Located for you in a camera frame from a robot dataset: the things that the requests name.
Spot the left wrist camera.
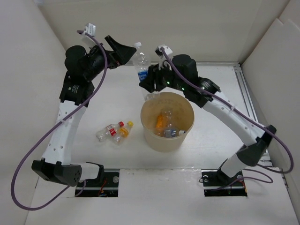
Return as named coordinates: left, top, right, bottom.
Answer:
left=81, top=23, right=96, bottom=46

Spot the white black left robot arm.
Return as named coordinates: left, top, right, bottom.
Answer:
left=31, top=36, right=136, bottom=187

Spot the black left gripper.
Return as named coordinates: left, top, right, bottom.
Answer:
left=84, top=36, right=136, bottom=81

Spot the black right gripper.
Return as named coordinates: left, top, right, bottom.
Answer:
left=139, top=59, right=187, bottom=92

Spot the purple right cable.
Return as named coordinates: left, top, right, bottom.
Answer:
left=161, top=46, right=295, bottom=192

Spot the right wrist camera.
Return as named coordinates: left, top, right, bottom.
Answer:
left=155, top=45, right=173, bottom=70

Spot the orange juice bottle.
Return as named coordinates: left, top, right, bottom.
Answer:
left=155, top=113, right=167, bottom=128

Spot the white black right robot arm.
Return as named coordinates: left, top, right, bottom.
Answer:
left=139, top=54, right=277, bottom=185

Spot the beige round bin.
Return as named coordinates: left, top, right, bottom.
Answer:
left=140, top=92, right=195, bottom=152

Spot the blue label clear bottle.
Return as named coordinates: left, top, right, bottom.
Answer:
left=163, top=127, right=186, bottom=138

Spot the small blue label bottle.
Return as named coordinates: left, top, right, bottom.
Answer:
left=132, top=42, right=160, bottom=101

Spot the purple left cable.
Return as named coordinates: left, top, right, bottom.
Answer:
left=10, top=30, right=110, bottom=211

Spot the yellow cap orange bottle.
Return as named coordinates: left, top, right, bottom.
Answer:
left=113, top=121, right=134, bottom=144

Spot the red cap cola bottle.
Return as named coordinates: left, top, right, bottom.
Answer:
left=96, top=121, right=124, bottom=142

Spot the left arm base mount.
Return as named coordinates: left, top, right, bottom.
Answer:
left=75, top=169, right=120, bottom=198

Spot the purple cable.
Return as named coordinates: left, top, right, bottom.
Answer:
left=161, top=46, right=295, bottom=192
left=10, top=30, right=110, bottom=211

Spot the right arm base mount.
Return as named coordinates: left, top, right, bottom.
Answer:
left=199, top=169, right=248, bottom=197

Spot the clear unlabeled plastic bottle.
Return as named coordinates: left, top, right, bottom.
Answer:
left=162, top=109, right=175, bottom=130

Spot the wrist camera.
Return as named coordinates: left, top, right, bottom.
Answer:
left=81, top=23, right=96, bottom=46
left=155, top=45, right=173, bottom=70

